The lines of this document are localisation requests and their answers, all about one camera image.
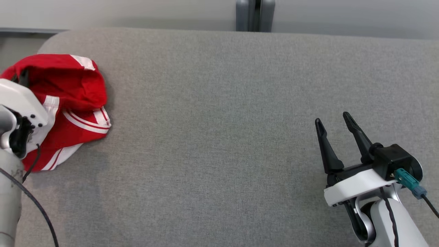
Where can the grey fabric sofa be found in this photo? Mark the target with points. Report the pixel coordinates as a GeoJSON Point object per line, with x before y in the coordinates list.
{"type": "Point", "coordinates": [219, 137]}

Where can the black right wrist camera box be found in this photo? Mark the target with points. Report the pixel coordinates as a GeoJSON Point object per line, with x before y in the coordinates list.
{"type": "Point", "coordinates": [394, 157]}

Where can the red white sports jersey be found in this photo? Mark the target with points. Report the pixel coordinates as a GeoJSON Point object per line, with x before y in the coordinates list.
{"type": "Point", "coordinates": [75, 85]}

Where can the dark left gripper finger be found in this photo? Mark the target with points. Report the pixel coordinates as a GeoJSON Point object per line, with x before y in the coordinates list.
{"type": "Point", "coordinates": [24, 78]}

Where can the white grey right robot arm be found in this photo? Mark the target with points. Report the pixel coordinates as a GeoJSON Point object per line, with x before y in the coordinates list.
{"type": "Point", "coordinates": [411, 226]}

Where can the grey metal partition post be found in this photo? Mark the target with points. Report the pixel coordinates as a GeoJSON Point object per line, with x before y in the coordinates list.
{"type": "Point", "coordinates": [245, 15]}

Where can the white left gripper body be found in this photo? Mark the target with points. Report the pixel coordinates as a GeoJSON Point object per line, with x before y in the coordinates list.
{"type": "Point", "coordinates": [24, 103]}

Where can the teal right camera connector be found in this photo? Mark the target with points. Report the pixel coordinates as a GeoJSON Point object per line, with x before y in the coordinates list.
{"type": "Point", "coordinates": [406, 180]}

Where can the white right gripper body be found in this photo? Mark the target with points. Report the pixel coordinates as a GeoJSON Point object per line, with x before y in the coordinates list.
{"type": "Point", "coordinates": [356, 187]}

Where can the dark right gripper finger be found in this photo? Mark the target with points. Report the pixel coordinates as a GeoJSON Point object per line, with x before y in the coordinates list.
{"type": "Point", "coordinates": [360, 140]}
{"type": "Point", "coordinates": [329, 154]}

